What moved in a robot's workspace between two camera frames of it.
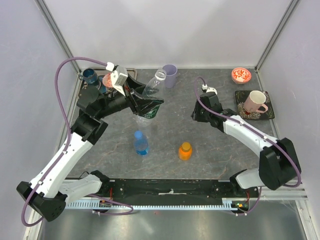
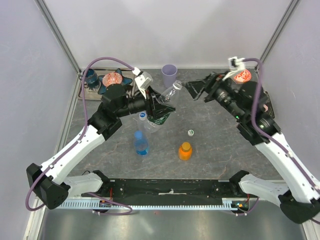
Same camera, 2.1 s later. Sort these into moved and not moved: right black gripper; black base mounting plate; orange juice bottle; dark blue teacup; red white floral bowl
Moved: right black gripper
Not moved: black base mounting plate; red white floral bowl; orange juice bottle; dark blue teacup
